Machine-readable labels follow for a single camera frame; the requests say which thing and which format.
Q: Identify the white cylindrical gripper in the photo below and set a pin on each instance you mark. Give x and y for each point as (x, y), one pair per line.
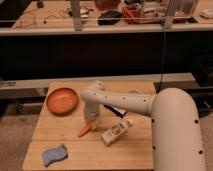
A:
(91, 111)

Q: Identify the orange pepper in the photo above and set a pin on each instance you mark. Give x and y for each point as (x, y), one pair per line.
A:
(87, 128)

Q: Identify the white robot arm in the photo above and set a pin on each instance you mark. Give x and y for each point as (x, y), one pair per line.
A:
(176, 133)

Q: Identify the orange bowl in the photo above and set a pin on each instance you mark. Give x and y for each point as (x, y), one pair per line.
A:
(62, 101)

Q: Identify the black and white marker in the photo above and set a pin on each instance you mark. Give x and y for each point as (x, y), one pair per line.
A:
(119, 112)

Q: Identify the white bottle with label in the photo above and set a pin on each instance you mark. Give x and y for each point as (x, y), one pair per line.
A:
(114, 133)

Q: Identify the blue sponge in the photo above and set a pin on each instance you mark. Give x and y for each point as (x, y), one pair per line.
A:
(56, 154)

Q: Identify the black computer mouse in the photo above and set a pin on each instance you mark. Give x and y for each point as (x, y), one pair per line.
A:
(109, 17)

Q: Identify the orange tool on bench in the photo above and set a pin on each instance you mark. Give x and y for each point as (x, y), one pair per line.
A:
(132, 14)

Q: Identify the grey metal post left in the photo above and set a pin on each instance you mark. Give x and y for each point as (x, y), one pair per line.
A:
(75, 6)

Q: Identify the grey metal post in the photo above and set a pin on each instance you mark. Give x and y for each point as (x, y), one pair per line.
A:
(75, 6)
(170, 14)

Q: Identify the grey metal post right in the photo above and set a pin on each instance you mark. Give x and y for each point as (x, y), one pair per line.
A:
(170, 14)

